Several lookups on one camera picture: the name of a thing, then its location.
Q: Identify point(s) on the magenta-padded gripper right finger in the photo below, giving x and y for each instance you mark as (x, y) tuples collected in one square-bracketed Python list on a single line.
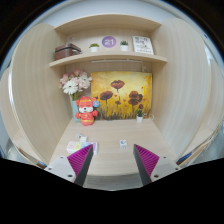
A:
[(146, 160)]

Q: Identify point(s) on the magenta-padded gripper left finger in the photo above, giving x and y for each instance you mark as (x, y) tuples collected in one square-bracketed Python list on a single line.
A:
[(80, 160)]

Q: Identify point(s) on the white charger block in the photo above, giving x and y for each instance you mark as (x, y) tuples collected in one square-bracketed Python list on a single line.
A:
[(123, 144)]

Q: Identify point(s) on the white pastel-coloured power strip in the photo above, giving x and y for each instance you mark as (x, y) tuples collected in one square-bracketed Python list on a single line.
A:
[(75, 146)]

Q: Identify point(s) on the small plant in white pot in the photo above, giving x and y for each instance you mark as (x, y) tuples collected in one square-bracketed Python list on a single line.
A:
[(139, 118)]

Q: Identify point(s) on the teal vase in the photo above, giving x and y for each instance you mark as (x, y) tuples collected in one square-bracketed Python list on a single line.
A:
[(74, 111)]

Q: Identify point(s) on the red plush toy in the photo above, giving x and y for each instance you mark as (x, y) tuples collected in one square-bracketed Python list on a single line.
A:
[(86, 111)]

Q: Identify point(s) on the yellow poppy painting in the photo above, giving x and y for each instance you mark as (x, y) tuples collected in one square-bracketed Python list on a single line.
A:
[(126, 95)]

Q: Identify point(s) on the pink and white flower bouquet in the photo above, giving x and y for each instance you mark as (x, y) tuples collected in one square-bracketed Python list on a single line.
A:
[(71, 85)]

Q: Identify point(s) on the white light bar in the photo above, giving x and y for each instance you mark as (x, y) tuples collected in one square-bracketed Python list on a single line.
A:
[(116, 61)]

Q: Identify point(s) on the wooden shelf unit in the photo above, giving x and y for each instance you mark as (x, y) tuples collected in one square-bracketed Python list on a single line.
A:
[(110, 56)]

